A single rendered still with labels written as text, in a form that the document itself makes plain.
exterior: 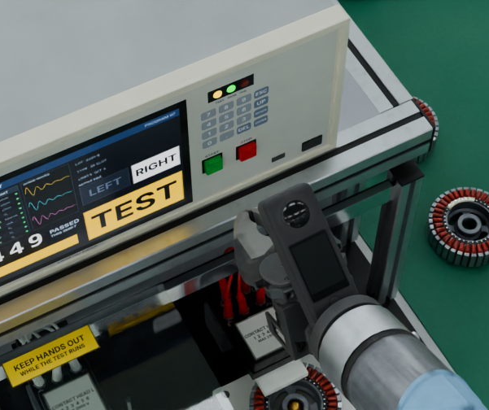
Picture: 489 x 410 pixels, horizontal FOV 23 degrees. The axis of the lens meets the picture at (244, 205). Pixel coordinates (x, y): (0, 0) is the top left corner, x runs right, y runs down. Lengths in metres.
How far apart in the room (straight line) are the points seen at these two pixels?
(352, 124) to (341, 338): 0.39
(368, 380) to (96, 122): 0.33
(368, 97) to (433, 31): 0.58
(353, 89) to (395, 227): 0.18
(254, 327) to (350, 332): 0.49
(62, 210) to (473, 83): 0.87
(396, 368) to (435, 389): 0.04
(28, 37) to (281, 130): 0.27
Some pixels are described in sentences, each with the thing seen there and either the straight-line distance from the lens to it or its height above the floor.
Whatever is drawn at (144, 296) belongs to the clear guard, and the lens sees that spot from 1.23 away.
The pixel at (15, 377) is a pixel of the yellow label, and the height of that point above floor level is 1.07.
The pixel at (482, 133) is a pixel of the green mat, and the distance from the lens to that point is 1.77.
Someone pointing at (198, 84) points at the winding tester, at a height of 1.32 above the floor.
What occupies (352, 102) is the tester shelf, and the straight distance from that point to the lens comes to 1.31.
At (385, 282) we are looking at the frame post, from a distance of 1.52.
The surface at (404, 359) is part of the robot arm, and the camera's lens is 0.92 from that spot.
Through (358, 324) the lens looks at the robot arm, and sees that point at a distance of 0.95.
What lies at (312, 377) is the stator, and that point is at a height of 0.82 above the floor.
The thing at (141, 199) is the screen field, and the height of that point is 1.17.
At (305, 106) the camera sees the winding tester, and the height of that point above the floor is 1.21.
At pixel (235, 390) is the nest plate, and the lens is 1.49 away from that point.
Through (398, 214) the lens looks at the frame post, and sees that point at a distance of 1.38.
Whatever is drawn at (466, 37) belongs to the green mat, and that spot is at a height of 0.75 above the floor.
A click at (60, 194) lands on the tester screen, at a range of 1.10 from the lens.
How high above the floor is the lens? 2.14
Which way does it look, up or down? 57 degrees down
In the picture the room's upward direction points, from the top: straight up
